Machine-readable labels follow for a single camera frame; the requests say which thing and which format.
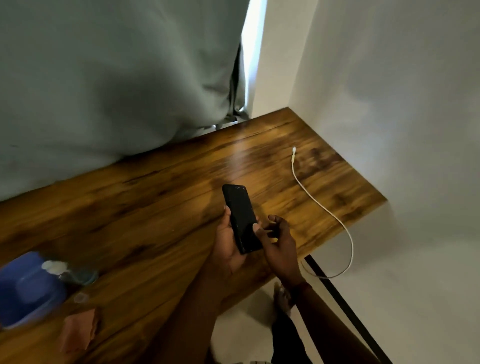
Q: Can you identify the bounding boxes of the person's right hand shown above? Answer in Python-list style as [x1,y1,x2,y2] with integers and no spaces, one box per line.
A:
[251,214,307,290]

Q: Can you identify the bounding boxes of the person's left hand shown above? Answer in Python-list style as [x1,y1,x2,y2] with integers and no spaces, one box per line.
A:
[209,205,264,279]

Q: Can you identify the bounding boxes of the black smartphone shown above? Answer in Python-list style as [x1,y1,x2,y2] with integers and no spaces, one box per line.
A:
[221,184,265,256]

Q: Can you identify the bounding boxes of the white charging cable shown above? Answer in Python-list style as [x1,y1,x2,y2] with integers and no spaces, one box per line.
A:
[291,146,355,281]

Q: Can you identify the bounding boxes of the clear spray bottle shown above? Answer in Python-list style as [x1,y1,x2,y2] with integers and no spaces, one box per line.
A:
[41,259,100,287]

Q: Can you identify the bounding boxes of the orange cleaning cloth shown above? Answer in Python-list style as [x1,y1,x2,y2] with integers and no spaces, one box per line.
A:
[59,308,102,356]

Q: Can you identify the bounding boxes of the blue plastic container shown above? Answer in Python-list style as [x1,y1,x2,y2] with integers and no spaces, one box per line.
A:
[0,251,69,332]

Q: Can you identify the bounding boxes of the person's right forearm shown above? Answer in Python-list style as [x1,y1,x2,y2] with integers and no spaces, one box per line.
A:
[291,284,380,364]

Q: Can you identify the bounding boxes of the person's left forearm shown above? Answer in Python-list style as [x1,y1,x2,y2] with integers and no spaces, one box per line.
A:
[149,262,242,364]

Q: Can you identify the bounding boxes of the person's right foot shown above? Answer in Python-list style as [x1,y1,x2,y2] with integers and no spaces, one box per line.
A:
[272,281,298,320]

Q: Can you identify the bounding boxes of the red wrist band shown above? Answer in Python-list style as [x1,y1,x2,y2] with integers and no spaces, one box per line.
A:
[290,281,313,301]

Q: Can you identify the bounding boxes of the black trousers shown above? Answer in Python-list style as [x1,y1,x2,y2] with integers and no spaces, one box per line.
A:
[270,311,314,364]

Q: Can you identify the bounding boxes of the black table leg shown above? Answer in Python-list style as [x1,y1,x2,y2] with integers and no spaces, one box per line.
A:
[302,254,393,364]

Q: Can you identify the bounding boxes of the grey-green curtain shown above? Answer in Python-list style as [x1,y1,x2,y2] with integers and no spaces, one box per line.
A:
[0,0,253,202]

